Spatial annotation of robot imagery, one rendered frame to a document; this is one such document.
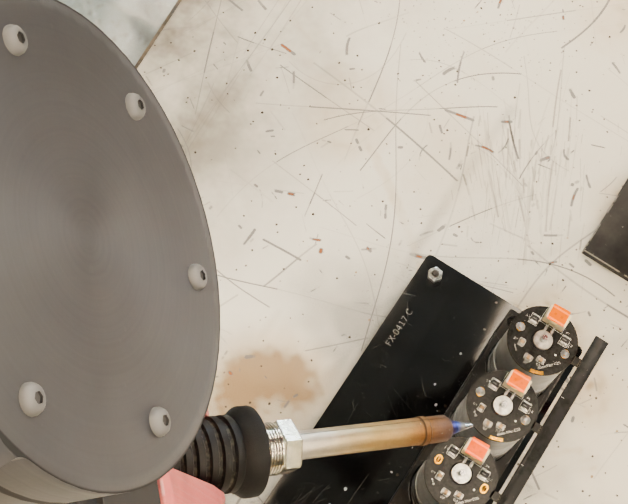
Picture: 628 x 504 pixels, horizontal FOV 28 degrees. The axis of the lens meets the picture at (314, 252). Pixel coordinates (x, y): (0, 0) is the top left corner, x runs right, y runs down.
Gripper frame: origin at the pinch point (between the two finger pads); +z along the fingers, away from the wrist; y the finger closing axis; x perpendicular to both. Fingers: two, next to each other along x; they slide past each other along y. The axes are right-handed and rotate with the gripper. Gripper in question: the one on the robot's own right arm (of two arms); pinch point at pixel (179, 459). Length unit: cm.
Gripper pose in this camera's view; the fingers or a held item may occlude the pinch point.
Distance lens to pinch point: 33.5
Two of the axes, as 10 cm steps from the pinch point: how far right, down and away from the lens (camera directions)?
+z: 4.4, 2.0, 8.7
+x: -8.7, 3.2, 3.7
